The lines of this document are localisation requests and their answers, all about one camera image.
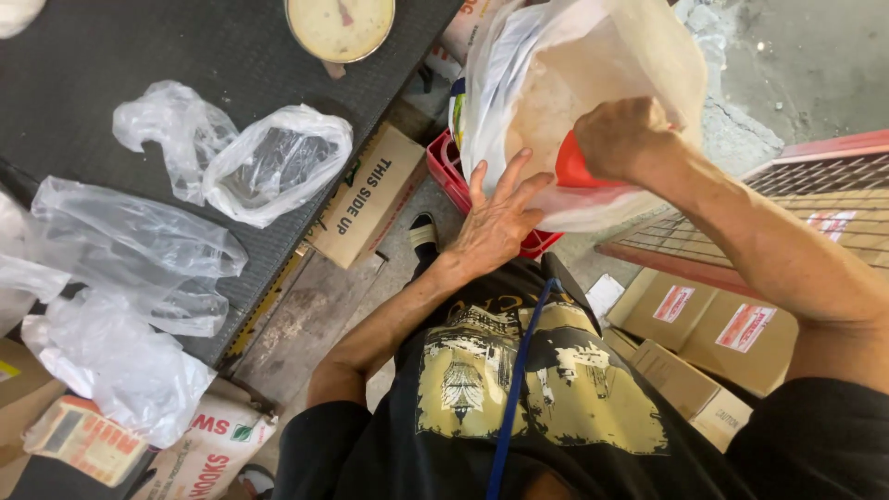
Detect person's left hand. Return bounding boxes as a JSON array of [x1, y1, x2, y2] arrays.
[[441, 148, 556, 279]]

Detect person's right hand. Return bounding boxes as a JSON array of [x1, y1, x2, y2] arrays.
[[574, 96, 686, 184]]

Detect red plastic scoop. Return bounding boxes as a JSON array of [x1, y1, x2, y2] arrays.
[[555, 130, 626, 189]]

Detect large translucent white plastic bag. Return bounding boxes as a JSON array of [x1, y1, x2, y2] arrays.
[[460, 0, 709, 234]]

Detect red plastic crate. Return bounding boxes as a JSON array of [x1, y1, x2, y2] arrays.
[[426, 128, 564, 260]]

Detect white paper sheet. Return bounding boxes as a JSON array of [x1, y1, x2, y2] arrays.
[[585, 273, 626, 322]]

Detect stack of printed sacks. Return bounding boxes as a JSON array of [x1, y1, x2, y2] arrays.
[[424, 0, 518, 150]]

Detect red labelled cardboard box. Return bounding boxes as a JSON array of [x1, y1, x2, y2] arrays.
[[605, 267, 718, 352], [678, 291, 800, 398]]

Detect black white sandal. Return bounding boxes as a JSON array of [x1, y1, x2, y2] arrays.
[[407, 211, 440, 263]]

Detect brown printed cardboard box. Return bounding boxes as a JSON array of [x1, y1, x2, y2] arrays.
[[305, 123, 429, 271]]

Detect plain printed cardboard box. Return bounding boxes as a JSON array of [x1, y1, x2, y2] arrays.
[[629, 338, 755, 454]]

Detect round dial weighing scale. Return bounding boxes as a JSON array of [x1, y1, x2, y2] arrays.
[[284, 0, 397, 65]]

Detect open clear plastic bag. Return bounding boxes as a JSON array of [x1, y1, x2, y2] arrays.
[[202, 104, 354, 229]]

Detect black printed t-shirt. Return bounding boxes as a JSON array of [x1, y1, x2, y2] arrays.
[[271, 256, 889, 500]]

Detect small crumpled clear plastic bag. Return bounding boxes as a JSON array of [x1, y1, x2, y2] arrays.
[[113, 80, 241, 207]]

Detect large crumpled clear plastic bag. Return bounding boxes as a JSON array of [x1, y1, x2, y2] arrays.
[[0, 175, 250, 339]]

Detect white printed sack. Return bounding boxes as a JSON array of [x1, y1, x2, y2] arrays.
[[131, 378, 279, 500]]

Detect crumpled whitish plastic bag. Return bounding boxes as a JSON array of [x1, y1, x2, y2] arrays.
[[20, 287, 218, 450]]

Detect orange printed packet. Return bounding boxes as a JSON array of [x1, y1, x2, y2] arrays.
[[23, 395, 151, 488]]

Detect plain brown cardboard box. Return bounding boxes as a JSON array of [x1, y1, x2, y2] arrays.
[[0, 337, 68, 487]]

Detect black chest strap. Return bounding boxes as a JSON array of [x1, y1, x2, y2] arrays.
[[541, 251, 604, 336]]

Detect red framed wire rack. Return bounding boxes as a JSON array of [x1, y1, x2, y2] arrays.
[[595, 128, 889, 301]]

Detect blue lanyard strap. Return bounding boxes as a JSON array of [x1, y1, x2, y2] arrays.
[[485, 278, 564, 500]]

